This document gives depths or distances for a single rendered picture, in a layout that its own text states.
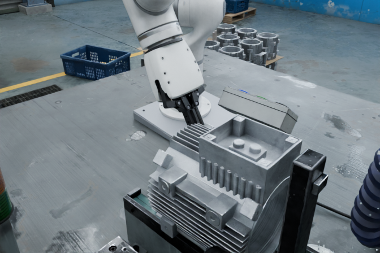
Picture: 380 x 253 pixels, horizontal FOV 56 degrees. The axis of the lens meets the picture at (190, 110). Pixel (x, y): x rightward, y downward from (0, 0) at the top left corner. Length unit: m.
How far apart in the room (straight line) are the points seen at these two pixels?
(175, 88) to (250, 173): 0.24
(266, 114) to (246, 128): 0.19
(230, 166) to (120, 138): 0.72
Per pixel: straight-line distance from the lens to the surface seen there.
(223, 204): 0.53
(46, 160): 1.16
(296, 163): 0.32
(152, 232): 0.75
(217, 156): 0.53
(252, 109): 0.81
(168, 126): 1.19
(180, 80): 0.67
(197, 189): 0.57
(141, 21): 0.67
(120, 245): 0.78
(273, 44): 3.19
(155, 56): 0.66
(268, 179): 0.50
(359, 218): 0.28
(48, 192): 1.04
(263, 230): 0.68
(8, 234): 0.67
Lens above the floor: 1.43
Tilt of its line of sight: 28 degrees down
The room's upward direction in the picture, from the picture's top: straight up
